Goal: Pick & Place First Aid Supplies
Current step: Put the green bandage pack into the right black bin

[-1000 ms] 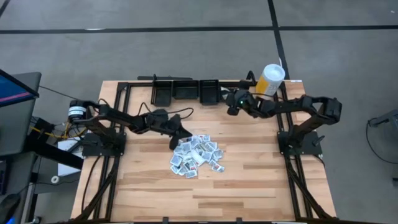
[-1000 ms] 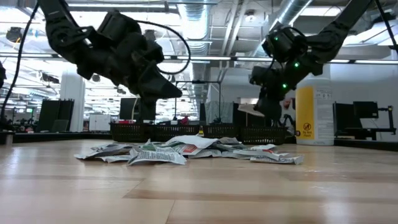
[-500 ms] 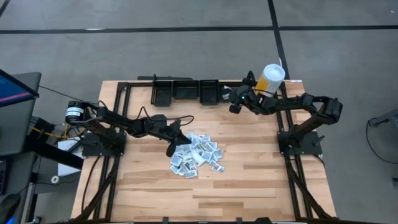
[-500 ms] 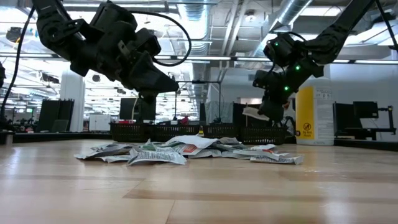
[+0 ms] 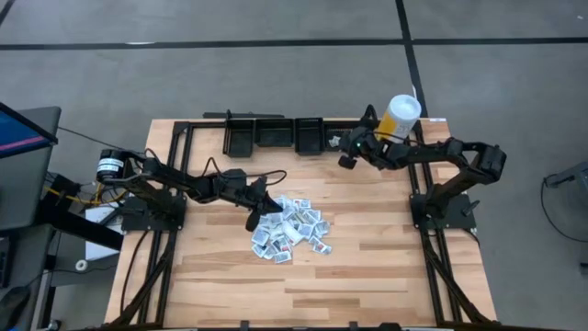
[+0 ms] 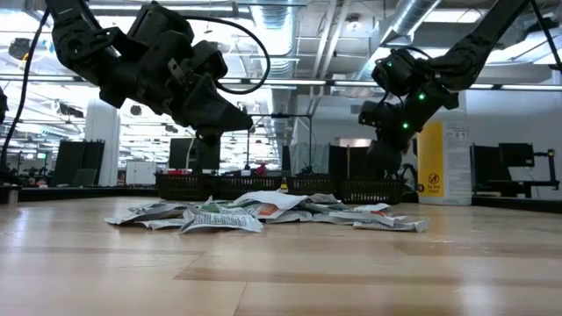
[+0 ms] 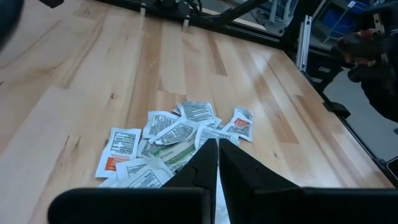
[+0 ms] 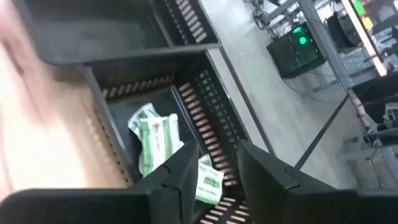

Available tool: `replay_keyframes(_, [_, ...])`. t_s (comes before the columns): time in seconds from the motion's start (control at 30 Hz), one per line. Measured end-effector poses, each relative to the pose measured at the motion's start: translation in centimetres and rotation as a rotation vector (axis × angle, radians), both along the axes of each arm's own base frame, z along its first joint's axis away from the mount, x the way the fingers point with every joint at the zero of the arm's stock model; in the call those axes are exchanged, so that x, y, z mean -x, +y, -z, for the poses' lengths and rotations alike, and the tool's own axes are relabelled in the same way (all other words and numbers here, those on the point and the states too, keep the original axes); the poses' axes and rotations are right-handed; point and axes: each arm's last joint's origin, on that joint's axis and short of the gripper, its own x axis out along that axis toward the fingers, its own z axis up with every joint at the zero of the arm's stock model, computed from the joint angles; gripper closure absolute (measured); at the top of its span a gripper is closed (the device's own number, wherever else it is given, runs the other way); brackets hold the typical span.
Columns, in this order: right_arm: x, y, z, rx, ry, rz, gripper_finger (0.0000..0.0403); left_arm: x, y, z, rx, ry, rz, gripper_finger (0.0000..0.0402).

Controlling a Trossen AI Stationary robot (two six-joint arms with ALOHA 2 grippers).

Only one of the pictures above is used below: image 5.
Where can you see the black mesh basket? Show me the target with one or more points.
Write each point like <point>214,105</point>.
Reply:
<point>309,136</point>
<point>239,138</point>
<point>274,133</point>
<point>337,128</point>

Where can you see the white tape roll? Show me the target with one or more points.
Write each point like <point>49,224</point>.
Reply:
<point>77,265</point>

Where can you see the white yellow wipes canister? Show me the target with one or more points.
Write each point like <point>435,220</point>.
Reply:
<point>399,119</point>

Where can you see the grey chair base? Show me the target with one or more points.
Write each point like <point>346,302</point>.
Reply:
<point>574,174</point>

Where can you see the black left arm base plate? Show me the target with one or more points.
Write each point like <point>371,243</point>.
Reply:
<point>138,223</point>

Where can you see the monitor with blue screen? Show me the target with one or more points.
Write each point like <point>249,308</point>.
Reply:
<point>18,133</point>

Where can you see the black stand beam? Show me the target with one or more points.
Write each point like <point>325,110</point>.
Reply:
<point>82,227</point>

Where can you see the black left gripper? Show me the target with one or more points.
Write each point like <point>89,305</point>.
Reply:
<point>239,190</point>

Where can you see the white paper sheet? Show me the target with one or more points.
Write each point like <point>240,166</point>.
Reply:
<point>98,250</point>

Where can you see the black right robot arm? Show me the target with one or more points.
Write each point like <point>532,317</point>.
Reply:
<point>422,154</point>

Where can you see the small black edge bracket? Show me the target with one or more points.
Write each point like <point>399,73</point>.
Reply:
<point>244,325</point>
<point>353,325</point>

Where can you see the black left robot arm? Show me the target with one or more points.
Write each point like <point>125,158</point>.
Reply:
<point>174,181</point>

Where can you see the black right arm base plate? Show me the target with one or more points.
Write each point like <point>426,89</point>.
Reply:
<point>459,216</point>

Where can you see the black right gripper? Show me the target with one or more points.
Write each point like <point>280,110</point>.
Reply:
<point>365,147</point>

